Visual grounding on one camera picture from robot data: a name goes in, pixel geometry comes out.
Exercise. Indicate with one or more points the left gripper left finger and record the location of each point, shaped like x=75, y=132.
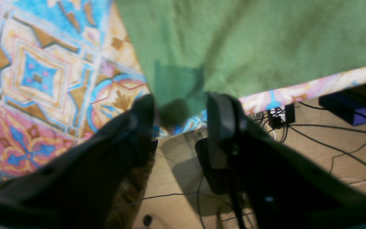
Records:
x=76, y=189

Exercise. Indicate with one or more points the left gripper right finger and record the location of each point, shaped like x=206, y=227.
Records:
x=284, y=188

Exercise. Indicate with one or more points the green t-shirt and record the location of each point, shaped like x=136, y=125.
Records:
x=188, y=48

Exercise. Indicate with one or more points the patterned tablecloth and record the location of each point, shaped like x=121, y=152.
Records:
x=68, y=66

